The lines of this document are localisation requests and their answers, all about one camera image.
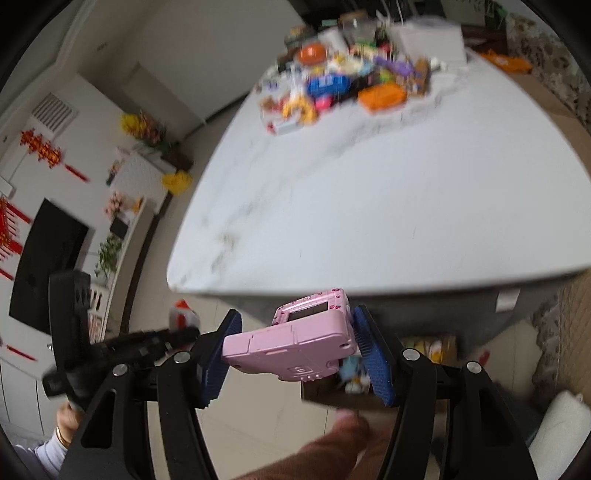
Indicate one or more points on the orange snack packet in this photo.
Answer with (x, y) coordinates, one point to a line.
(507, 62)

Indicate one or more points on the pile of colourful toys and packets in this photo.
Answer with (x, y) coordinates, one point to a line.
(341, 78)

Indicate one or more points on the white television cabinet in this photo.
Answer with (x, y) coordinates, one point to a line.
(124, 258)

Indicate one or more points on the person's left hand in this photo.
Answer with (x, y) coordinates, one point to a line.
(67, 420)

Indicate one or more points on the black television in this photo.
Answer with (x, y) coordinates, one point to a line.
(46, 272)

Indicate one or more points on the floral upholstered chair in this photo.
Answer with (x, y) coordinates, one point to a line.
(545, 55)

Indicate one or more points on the yellow flower bouquet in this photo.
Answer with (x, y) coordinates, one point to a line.
(177, 181)
(141, 127)

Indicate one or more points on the person's right leg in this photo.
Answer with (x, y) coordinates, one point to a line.
(318, 450)

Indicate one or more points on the brown cardboard box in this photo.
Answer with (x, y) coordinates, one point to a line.
(415, 350)

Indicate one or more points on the person's left forearm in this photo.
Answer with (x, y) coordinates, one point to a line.
(48, 457)

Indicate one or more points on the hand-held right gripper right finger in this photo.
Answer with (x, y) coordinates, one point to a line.
(375, 360)

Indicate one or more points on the red wall decoration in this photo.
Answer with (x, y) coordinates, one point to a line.
(44, 150)

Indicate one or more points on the white box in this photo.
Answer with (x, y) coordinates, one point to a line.
(429, 39)

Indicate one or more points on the red and white bottle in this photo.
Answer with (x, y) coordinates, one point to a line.
(182, 314)

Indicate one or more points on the pink toy game console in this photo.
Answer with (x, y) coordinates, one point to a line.
(295, 341)

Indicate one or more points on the white wall vent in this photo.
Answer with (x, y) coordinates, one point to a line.
(53, 113)

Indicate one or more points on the white cushion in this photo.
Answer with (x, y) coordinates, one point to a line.
(561, 431)

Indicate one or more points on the green potted plant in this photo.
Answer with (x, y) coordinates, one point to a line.
(108, 256)

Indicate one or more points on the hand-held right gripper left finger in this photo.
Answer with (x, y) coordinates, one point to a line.
(216, 364)

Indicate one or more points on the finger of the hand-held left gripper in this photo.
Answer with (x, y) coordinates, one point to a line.
(147, 344)

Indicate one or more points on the pink flower bouquet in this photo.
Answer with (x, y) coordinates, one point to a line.
(117, 203)

